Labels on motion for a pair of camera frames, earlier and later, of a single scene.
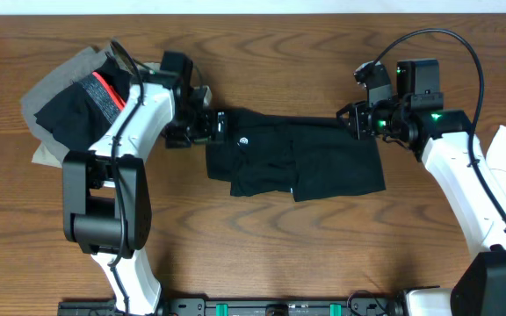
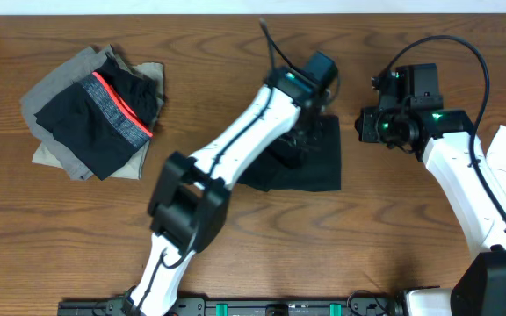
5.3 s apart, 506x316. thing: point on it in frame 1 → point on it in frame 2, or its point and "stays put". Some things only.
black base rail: x=248 y=307 stays put
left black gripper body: x=198 y=127 → x=308 y=133
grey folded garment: x=48 y=83 stays put
